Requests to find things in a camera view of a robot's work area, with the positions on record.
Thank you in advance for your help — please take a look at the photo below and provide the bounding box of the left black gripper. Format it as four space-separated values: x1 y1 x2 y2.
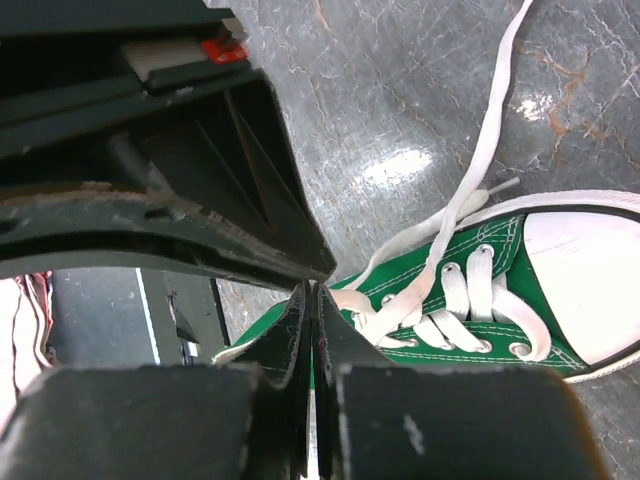
1 1 325 290

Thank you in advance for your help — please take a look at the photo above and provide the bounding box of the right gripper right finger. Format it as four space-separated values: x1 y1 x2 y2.
312 284 610 479

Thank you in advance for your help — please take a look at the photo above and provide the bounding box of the pink patterned cloth bag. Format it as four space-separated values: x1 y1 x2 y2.
0 271 53 425

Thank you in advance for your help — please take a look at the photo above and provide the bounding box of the green sneaker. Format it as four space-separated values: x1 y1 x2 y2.
212 189 640 386

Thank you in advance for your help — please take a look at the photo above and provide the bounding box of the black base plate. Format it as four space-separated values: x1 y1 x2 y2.
135 268 230 365

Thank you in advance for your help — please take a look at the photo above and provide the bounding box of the white shoelace sneaker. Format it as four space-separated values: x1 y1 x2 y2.
331 1 552 362

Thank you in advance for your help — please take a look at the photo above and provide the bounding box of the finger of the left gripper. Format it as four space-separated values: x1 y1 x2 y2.
1 71 336 280

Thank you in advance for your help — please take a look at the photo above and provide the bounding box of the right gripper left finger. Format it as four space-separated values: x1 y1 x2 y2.
1 282 311 479

